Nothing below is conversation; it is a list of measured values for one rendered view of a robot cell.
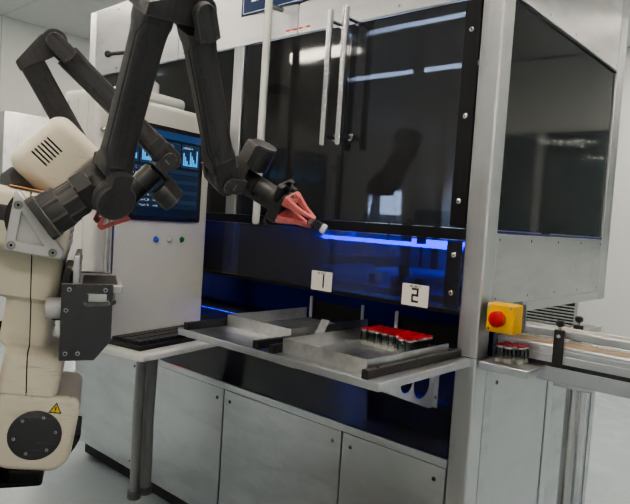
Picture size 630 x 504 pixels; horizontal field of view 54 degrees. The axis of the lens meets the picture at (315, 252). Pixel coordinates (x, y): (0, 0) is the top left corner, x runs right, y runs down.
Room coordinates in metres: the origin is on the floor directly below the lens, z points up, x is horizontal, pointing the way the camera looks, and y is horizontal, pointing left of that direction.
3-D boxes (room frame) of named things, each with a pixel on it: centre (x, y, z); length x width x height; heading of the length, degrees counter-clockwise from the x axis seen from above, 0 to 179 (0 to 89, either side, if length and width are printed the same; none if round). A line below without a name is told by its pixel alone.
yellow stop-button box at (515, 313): (1.52, -0.49, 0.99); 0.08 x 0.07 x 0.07; 138
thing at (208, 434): (2.60, 0.01, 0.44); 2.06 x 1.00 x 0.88; 48
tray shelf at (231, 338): (1.66, -0.05, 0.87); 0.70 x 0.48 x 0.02; 48
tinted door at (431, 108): (1.73, -0.23, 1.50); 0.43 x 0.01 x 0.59; 48
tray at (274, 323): (1.83, 0.03, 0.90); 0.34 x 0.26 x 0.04; 138
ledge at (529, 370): (1.54, -0.53, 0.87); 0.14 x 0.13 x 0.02; 138
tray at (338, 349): (1.52, -0.15, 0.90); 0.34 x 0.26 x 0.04; 138
